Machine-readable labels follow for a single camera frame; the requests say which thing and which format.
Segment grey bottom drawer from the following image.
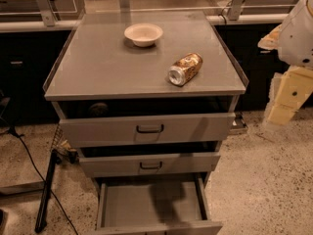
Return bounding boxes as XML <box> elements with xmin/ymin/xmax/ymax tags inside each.
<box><xmin>88</xmin><ymin>173</ymin><xmax>222</xmax><ymax>235</ymax></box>

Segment grey drawer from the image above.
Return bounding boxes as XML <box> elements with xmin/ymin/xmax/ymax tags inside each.
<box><xmin>79</xmin><ymin>142</ymin><xmax>220</xmax><ymax>177</ymax></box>
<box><xmin>60</xmin><ymin>97</ymin><xmax>235</xmax><ymax>148</ymax></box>
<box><xmin>88</xmin><ymin>173</ymin><xmax>222</xmax><ymax>235</ymax></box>

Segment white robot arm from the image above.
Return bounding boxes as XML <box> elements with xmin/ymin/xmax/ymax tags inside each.
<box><xmin>257</xmin><ymin>0</ymin><xmax>313</xmax><ymax>130</ymax></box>

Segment grey middle drawer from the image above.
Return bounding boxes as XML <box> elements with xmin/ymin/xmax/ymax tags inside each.
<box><xmin>79</xmin><ymin>142</ymin><xmax>220</xmax><ymax>177</ymax></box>

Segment grey drawer cabinet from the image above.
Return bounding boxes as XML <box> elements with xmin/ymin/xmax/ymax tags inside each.
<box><xmin>45</xmin><ymin>11</ymin><xmax>247</xmax><ymax>183</ymax></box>

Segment dark round object in drawer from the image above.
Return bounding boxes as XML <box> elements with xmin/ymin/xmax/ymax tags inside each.
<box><xmin>88</xmin><ymin>103</ymin><xmax>109</xmax><ymax>118</ymax></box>

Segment grey top drawer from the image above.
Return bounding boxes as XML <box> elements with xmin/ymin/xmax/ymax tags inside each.
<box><xmin>60</xmin><ymin>97</ymin><xmax>235</xmax><ymax>148</ymax></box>

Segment gold soda can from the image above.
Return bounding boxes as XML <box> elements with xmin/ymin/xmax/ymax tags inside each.
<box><xmin>167</xmin><ymin>53</ymin><xmax>202</xmax><ymax>86</ymax></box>

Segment white bowl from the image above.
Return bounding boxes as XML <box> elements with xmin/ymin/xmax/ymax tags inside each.
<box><xmin>124</xmin><ymin>23</ymin><xmax>163</xmax><ymax>47</ymax></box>

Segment dark counter cabinets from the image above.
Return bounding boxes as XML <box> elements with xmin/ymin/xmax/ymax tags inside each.
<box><xmin>0</xmin><ymin>23</ymin><xmax>288</xmax><ymax>125</ymax></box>

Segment black metal bar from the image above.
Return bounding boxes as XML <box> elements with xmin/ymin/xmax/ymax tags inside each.
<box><xmin>35</xmin><ymin>150</ymin><xmax>58</xmax><ymax>234</ymax></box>

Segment black floor cable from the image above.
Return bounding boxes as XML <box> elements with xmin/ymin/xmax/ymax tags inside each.
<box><xmin>0</xmin><ymin>127</ymin><xmax>80</xmax><ymax>235</ymax></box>

